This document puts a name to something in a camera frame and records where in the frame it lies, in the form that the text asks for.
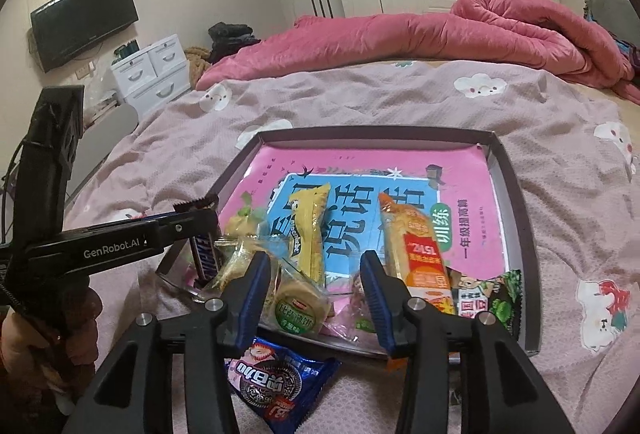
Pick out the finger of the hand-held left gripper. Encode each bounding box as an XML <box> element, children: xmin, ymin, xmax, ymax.
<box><xmin>157</xmin><ymin>208</ymin><xmax>221</xmax><ymax>247</ymax></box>
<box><xmin>107</xmin><ymin>212</ymin><xmax>173</xmax><ymax>227</ymax></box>

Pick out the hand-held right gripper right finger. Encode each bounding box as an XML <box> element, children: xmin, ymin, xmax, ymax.
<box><xmin>359</xmin><ymin>250</ymin><xmax>576</xmax><ymax>434</ymax></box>

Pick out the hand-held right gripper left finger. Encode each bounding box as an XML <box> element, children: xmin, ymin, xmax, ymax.
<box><xmin>60</xmin><ymin>251</ymin><xmax>273</xmax><ymax>434</ymax></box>

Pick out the clear-wrapped brown pastry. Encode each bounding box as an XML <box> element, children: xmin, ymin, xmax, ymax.
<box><xmin>322</xmin><ymin>271</ymin><xmax>386</xmax><ymax>340</ymax></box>

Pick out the clear-wrapped brown cake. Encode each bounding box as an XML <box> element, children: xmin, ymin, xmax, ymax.
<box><xmin>200</xmin><ymin>234</ymin><xmax>281</xmax><ymax>309</ymax></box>

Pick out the dark brown chocolate bar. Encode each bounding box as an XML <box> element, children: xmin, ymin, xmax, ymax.
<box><xmin>172</xmin><ymin>195</ymin><xmax>223</xmax><ymax>287</ymax></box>

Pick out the round pastry with green label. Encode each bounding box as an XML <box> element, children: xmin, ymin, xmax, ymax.
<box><xmin>265</xmin><ymin>274</ymin><xmax>333</xmax><ymax>340</ymax></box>

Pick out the long orange snack packet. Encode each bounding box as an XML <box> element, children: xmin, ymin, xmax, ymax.
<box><xmin>377</xmin><ymin>191</ymin><xmax>458</xmax><ymax>317</ymax></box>

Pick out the yellow snack packet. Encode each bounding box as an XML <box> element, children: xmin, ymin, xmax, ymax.
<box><xmin>282</xmin><ymin>183</ymin><xmax>333</xmax><ymax>287</ymax></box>

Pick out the blue cookie packet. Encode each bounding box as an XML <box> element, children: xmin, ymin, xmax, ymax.
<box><xmin>225</xmin><ymin>338</ymin><xmax>343</xmax><ymax>420</ymax></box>

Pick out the green printed snack packet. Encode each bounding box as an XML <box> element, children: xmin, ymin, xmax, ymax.
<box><xmin>447</xmin><ymin>269</ymin><xmax>523</xmax><ymax>340</ymax></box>

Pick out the dark brown shallow box tray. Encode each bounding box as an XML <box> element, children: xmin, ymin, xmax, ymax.
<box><xmin>156</xmin><ymin>125</ymin><xmax>543</xmax><ymax>357</ymax></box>

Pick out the person's left hand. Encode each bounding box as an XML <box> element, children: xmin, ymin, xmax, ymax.
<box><xmin>0</xmin><ymin>279</ymin><xmax>103</xmax><ymax>380</ymax></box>

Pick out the grey upholstered chair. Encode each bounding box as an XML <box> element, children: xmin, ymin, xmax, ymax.
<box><xmin>65</xmin><ymin>101</ymin><xmax>140</xmax><ymax>199</ymax></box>

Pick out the pink children's book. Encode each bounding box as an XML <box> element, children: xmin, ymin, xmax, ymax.
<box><xmin>220</xmin><ymin>141</ymin><xmax>511</xmax><ymax>315</ymax></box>

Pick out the white drawer cabinet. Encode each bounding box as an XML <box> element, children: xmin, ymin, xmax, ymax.
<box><xmin>110</xmin><ymin>34</ymin><xmax>192</xmax><ymax>107</ymax></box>

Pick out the brown plush toy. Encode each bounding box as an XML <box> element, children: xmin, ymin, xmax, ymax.
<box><xmin>185</xmin><ymin>46</ymin><xmax>213</xmax><ymax>84</ymax></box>

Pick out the pile of dark clothes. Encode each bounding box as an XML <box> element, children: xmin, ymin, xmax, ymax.
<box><xmin>207</xmin><ymin>21</ymin><xmax>261</xmax><ymax>64</ymax></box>

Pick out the purple printed bedsheet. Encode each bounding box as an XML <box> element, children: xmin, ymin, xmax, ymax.
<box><xmin>60</xmin><ymin>58</ymin><xmax>640</xmax><ymax>434</ymax></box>

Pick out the pink quilt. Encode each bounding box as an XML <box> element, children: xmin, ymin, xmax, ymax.
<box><xmin>195</xmin><ymin>0</ymin><xmax>640</xmax><ymax>107</ymax></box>

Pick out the colourful patterned pillow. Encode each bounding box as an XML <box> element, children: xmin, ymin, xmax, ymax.
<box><xmin>612</xmin><ymin>34</ymin><xmax>640</xmax><ymax>84</ymax></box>

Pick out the grey pillow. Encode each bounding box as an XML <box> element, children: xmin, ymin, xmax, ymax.
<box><xmin>582</xmin><ymin>0</ymin><xmax>640</xmax><ymax>44</ymax></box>

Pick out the black wall television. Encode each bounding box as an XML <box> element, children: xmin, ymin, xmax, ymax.
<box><xmin>30</xmin><ymin>0</ymin><xmax>140</xmax><ymax>73</ymax></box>

